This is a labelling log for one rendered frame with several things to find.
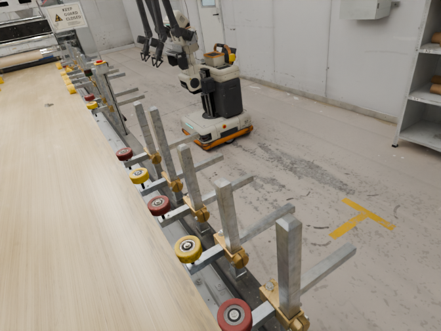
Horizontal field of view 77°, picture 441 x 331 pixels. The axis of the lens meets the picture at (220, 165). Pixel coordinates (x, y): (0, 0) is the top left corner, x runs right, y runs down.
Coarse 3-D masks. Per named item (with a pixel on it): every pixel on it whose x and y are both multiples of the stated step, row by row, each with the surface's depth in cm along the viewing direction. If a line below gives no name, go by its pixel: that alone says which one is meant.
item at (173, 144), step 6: (180, 138) 153; (186, 138) 152; (192, 138) 154; (198, 138) 156; (168, 144) 149; (174, 144) 149; (138, 156) 142; (144, 156) 143; (126, 162) 139; (132, 162) 141; (138, 162) 143
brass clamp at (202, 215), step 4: (184, 196) 112; (184, 200) 110; (188, 200) 109; (184, 204) 113; (188, 204) 107; (192, 208) 105; (200, 208) 104; (204, 208) 104; (192, 212) 106; (196, 212) 103; (200, 212) 103; (204, 212) 102; (208, 212) 104; (196, 216) 103; (200, 216) 102; (204, 216) 103; (208, 216) 104; (196, 220) 103; (200, 220) 103; (204, 220) 104
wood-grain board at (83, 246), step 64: (0, 128) 196; (64, 128) 178; (0, 192) 123; (64, 192) 115; (128, 192) 109; (0, 256) 89; (64, 256) 85; (128, 256) 82; (0, 320) 70; (64, 320) 68; (128, 320) 65; (192, 320) 63
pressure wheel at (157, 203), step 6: (156, 198) 102; (162, 198) 102; (168, 198) 101; (150, 204) 99; (156, 204) 100; (162, 204) 98; (168, 204) 99; (150, 210) 98; (156, 210) 97; (162, 210) 98; (168, 210) 100; (156, 216) 99; (162, 216) 103
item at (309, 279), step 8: (344, 248) 81; (352, 248) 80; (328, 256) 79; (336, 256) 79; (344, 256) 78; (320, 264) 77; (328, 264) 77; (336, 264) 77; (312, 272) 76; (320, 272) 75; (328, 272) 77; (304, 280) 74; (312, 280) 74; (320, 280) 76; (304, 288) 73; (264, 304) 70; (256, 312) 69; (264, 312) 69; (272, 312) 69; (256, 320) 67; (264, 320) 69; (256, 328) 68
